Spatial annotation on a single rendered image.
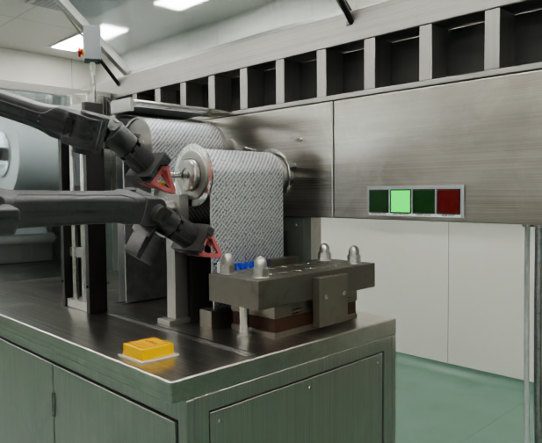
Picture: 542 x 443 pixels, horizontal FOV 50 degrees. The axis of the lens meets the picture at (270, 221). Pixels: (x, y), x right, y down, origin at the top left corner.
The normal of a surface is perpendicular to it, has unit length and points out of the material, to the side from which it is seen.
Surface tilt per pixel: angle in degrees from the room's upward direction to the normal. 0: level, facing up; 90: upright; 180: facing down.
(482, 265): 90
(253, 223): 90
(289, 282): 90
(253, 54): 90
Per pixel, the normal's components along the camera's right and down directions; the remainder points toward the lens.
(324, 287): 0.70, 0.04
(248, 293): -0.71, 0.04
